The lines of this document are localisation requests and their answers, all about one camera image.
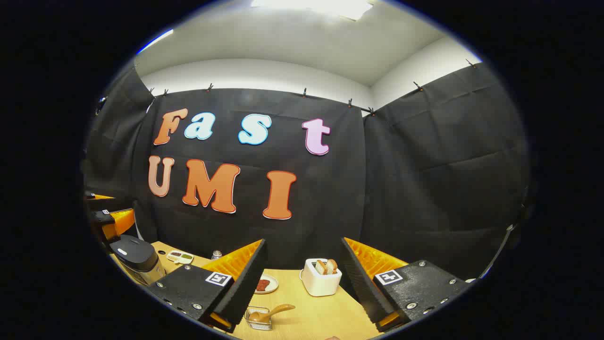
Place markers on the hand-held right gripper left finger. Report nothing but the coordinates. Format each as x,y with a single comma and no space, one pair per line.
247,283

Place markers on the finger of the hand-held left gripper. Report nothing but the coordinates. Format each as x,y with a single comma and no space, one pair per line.
118,222
106,204

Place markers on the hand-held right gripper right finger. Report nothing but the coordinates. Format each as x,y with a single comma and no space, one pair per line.
361,288

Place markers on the black silver rice cooker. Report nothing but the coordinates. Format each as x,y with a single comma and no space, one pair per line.
134,255

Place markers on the wooden spoon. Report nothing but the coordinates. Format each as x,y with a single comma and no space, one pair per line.
276,309

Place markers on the red meat piece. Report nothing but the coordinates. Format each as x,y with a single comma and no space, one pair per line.
263,285

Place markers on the white round plate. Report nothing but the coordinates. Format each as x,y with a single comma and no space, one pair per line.
272,283

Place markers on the toast bread slice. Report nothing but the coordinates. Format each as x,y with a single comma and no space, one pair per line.
320,267
332,266

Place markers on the white toaster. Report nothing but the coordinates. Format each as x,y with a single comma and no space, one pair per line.
321,283

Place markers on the clear drink bottle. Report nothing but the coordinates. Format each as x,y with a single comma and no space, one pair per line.
216,255

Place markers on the white divided bean dish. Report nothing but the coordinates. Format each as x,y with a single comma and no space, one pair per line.
179,257

